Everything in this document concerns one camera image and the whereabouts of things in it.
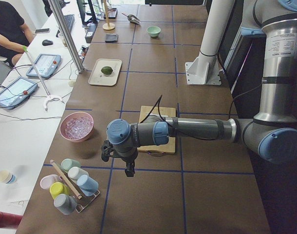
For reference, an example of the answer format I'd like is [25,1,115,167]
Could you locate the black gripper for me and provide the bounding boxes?
[101,140,136,177]

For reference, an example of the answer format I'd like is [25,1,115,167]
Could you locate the mint green bowl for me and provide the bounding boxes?
[147,25,161,38]

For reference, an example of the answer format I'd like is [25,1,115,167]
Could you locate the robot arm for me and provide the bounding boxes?
[101,0,297,177]

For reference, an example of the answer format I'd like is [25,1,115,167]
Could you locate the pink bowl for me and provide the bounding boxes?
[59,112,94,142]

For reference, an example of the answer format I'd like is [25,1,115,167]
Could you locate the blue cup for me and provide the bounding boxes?
[77,175,99,196]

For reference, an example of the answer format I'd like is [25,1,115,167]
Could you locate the bamboo cutting board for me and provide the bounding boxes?
[138,106,176,155]

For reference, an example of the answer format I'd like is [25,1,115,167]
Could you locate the green cup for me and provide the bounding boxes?
[60,158,81,173]

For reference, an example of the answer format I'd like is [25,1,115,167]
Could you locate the clear ice cubes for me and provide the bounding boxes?
[62,117,93,140]

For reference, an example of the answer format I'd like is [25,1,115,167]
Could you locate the grey cup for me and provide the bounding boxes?
[54,194,77,215]

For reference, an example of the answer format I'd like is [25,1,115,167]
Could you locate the yellow cup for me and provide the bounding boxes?
[49,182,70,199]

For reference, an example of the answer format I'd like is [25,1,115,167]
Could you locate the pink cup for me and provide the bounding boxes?
[39,174,60,190]

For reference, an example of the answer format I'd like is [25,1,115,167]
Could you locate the cream rabbit tray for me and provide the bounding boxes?
[88,58,122,86]

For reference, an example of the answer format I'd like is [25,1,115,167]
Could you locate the green avocado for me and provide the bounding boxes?
[101,66,113,75]

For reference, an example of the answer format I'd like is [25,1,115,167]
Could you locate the reacher grabber stick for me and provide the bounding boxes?
[23,46,64,111]

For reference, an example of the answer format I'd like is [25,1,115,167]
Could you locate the white paper cup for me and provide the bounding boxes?
[0,170,16,184]

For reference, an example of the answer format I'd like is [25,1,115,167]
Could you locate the grey folded cloth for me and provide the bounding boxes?
[105,34,118,43]

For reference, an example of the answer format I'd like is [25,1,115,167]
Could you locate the far teach pendant tablet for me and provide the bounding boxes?
[34,54,61,79]

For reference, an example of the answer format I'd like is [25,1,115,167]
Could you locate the teach pendant tablet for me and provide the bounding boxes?
[34,54,61,79]
[0,77,38,110]

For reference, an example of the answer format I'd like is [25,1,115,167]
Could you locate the red cylinder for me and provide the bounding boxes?
[0,211,23,229]

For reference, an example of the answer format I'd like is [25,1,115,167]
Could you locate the near teach pendant tablet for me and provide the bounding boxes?
[0,77,38,110]

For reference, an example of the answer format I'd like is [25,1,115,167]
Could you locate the black box with label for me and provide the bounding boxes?
[84,23,97,43]

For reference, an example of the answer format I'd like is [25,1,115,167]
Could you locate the wooden mug tree stand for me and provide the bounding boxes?
[102,0,115,31]

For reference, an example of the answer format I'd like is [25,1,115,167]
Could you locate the metal scoop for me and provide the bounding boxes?
[122,12,141,25]

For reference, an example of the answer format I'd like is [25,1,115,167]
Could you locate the black computer mouse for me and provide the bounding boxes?
[42,39,53,46]

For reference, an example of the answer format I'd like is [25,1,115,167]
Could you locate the black keyboard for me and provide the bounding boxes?
[64,14,75,32]

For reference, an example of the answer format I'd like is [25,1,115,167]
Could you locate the smartphone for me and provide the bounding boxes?
[35,28,50,34]

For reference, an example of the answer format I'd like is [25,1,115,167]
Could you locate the seated person in black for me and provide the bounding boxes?
[0,0,34,67]

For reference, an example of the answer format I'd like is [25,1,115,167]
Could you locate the cup rack with wooden handle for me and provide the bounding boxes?
[50,160,100,213]

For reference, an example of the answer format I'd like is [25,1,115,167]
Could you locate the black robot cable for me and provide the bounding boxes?
[138,94,263,141]

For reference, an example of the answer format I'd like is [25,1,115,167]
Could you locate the white pillar mount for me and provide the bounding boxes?
[185,0,234,85]

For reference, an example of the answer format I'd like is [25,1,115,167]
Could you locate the aluminium frame post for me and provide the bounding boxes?
[48,0,84,74]

